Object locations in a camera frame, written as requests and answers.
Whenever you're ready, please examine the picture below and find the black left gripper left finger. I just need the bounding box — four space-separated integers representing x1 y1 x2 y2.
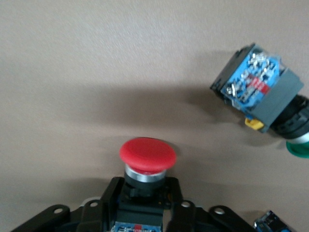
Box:
79 177 125 232

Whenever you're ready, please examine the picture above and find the red mushroom push button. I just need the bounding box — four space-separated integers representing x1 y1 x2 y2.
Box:
113 137 177 232

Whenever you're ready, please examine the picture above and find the green mushroom push button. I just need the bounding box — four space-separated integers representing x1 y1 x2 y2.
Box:
209 43 309 159
253 210 289 232

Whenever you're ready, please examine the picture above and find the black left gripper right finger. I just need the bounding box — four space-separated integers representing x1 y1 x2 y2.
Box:
166 177 211 232

